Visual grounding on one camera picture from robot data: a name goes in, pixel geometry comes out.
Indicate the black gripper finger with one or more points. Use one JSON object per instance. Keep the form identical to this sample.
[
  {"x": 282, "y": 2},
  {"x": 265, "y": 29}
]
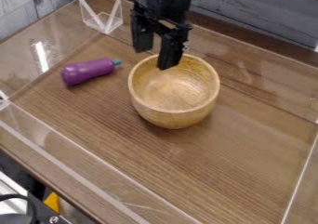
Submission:
[
  {"x": 142, "y": 33},
  {"x": 171, "y": 50}
]

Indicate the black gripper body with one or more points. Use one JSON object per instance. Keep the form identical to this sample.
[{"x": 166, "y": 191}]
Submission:
[{"x": 166, "y": 13}]

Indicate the purple toy eggplant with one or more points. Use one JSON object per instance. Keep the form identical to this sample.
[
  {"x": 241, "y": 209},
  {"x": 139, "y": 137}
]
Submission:
[{"x": 78, "y": 72}]

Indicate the light wooden bowl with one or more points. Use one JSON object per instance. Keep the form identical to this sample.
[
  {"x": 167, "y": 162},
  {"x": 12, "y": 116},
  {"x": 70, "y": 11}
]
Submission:
[{"x": 174, "y": 98}]

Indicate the black device with yellow label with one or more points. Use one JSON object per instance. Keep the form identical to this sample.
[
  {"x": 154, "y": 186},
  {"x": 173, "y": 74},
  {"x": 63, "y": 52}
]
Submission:
[{"x": 55, "y": 211}]

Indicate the clear acrylic corner bracket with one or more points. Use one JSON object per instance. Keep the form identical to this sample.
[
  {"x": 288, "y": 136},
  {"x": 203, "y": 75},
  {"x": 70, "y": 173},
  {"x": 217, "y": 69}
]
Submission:
[{"x": 104, "y": 22}]

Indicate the clear acrylic tray wall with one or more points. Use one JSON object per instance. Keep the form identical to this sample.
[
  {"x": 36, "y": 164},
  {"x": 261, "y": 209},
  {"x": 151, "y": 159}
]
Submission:
[{"x": 88, "y": 182}]

